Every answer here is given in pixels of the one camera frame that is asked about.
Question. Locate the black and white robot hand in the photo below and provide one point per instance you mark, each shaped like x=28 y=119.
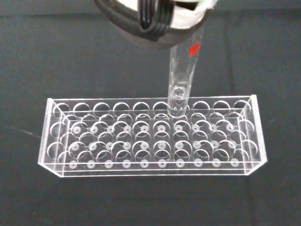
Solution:
x=150 y=35

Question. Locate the clear acrylic test tube rack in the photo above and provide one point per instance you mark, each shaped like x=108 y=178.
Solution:
x=150 y=169

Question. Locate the black bench cloth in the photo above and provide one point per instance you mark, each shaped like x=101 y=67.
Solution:
x=70 y=58

